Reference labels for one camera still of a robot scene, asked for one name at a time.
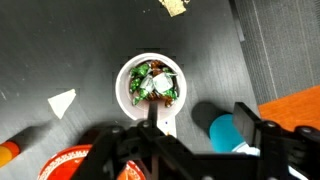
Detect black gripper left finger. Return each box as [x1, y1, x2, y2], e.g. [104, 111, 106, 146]
[68, 101, 181, 180]

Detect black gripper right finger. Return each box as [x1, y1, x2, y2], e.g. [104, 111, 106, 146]
[232, 101, 320, 180]

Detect red plastic cup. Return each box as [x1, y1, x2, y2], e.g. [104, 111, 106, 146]
[114, 52, 188, 138]

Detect green candies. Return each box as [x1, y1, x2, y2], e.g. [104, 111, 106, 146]
[128, 59, 179, 108]

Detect blue plastic cup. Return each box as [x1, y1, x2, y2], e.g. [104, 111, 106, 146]
[208, 113, 254, 154]

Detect white and blue packet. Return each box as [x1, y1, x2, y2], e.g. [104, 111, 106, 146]
[231, 143, 263, 158]

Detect large red plastic bowl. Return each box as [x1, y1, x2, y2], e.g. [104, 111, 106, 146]
[37, 143, 146, 180]

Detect triangular paper scrap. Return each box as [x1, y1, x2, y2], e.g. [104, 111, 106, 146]
[47, 88, 77, 120]

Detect small orange bottle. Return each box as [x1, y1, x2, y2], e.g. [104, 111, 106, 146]
[0, 140, 22, 168]

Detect torn paper scrap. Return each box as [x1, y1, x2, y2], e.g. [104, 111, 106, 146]
[158, 0, 191, 18]

